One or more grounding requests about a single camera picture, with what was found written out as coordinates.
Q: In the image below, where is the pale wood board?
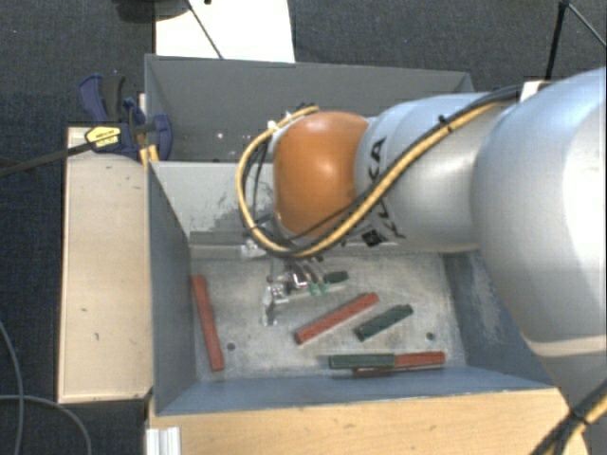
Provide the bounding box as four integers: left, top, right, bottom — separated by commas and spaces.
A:
56, 126, 155, 405

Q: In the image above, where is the red-brown flat block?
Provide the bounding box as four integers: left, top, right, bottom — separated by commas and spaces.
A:
293, 292, 381, 346
393, 350, 448, 370
190, 274, 227, 373

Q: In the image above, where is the grey metal bin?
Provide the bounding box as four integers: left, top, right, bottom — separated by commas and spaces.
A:
143, 53, 561, 417

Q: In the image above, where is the dark green flat block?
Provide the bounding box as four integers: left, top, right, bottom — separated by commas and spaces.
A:
353, 303, 415, 342
327, 353, 397, 371

